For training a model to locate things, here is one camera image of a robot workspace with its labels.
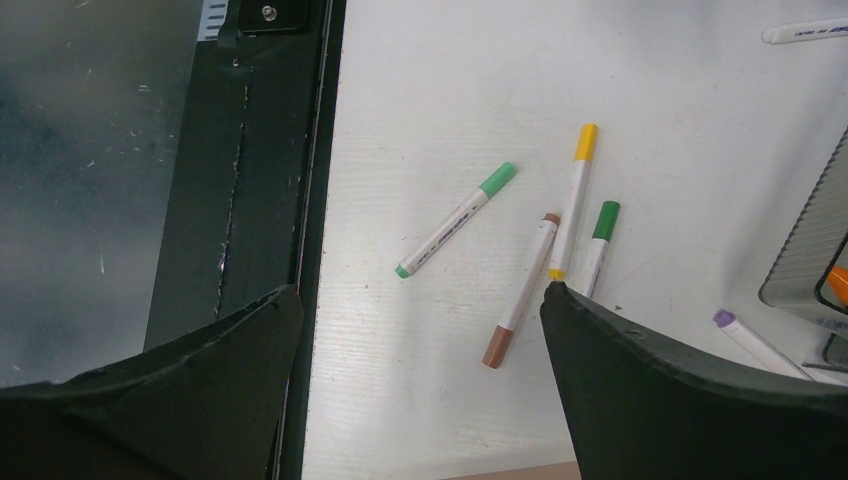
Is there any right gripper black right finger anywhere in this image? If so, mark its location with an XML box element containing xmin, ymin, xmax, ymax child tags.
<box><xmin>540</xmin><ymin>282</ymin><xmax>847</xmax><ymax>479</ymax></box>

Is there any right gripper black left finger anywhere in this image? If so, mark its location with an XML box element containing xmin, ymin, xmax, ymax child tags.
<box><xmin>1</xmin><ymin>285</ymin><xmax>303</xmax><ymax>479</ymax></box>

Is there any clear drawer organizer box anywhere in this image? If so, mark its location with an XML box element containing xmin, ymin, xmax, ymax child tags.
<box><xmin>758</xmin><ymin>133</ymin><xmax>847</xmax><ymax>373</ymax></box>

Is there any orange cap marker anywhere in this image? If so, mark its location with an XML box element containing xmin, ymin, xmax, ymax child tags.
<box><xmin>826</xmin><ymin>265</ymin><xmax>848</xmax><ymax>305</ymax></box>

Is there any purple cap marker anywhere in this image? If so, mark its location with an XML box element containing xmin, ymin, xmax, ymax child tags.
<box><xmin>713</xmin><ymin>310</ymin><xmax>813</xmax><ymax>381</ymax></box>

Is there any blue cap brown marker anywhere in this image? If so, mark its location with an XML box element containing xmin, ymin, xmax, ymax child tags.
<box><xmin>482</xmin><ymin>213</ymin><xmax>560</xmax><ymax>369</ymax></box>

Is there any dark green cap marker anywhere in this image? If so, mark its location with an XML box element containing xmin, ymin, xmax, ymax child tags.
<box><xmin>577</xmin><ymin>200</ymin><xmax>621</xmax><ymax>298</ymax></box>

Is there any yellow cap marker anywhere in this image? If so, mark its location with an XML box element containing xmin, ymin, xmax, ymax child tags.
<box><xmin>548</xmin><ymin>123</ymin><xmax>599</xmax><ymax>282</ymax></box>

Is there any white acrylic marker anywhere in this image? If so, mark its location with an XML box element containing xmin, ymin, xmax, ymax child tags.
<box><xmin>761</xmin><ymin>18</ymin><xmax>847</xmax><ymax>45</ymax></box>

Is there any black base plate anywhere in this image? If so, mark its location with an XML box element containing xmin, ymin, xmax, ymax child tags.
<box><xmin>145</xmin><ymin>1</ymin><xmax>346</xmax><ymax>479</ymax></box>

